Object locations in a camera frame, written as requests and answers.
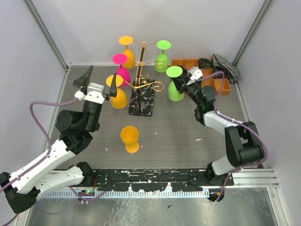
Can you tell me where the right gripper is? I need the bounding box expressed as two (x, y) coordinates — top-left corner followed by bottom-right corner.
(171, 74), (203, 107)

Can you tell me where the green goblet back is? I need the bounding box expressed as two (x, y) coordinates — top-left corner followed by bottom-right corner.
(166, 66), (184, 102)

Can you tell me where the green goblet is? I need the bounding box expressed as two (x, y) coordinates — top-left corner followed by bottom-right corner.
(155, 40), (171, 73)
(166, 66), (184, 102)

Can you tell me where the green goblet front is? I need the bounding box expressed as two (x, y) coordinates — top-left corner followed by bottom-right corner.
(155, 40), (171, 73)

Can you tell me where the orange goblet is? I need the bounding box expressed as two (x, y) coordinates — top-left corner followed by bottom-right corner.
(111, 75), (127, 109)
(120, 126), (140, 153)
(119, 36), (136, 69)

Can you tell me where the pink plastic goblet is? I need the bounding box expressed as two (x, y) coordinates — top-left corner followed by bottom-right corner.
(112, 53), (131, 87)

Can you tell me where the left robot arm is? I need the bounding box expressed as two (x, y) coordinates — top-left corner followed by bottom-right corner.
(0, 66), (117, 214)

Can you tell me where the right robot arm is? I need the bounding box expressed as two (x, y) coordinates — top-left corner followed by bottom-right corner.
(166, 66), (267, 186)

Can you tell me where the black orange rolled tie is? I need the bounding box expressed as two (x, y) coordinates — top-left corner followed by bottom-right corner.
(173, 61), (185, 68)

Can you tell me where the dark green floral tie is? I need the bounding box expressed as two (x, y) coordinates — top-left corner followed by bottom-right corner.
(198, 58), (213, 69)

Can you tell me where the dark patterned rolled tie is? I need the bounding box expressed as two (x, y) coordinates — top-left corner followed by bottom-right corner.
(214, 66), (226, 75)

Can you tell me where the wooden compartment tray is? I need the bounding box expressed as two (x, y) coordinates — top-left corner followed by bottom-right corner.
(170, 58), (231, 96)

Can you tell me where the black white striped cloth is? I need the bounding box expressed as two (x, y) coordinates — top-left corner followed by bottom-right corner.
(213, 54), (241, 84)

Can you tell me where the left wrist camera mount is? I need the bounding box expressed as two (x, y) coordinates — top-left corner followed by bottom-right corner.
(74, 82), (105, 105)

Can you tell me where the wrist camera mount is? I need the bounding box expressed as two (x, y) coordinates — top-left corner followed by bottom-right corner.
(74, 82), (105, 105)
(187, 66), (203, 85)

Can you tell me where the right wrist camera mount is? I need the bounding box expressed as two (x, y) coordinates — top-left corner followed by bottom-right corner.
(187, 66), (203, 85)

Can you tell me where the gold wire wine glass rack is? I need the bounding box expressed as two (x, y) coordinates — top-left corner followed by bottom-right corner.
(127, 41), (165, 117)

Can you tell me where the grey slotted cable duct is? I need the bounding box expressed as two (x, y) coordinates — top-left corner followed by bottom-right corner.
(44, 189), (209, 199)

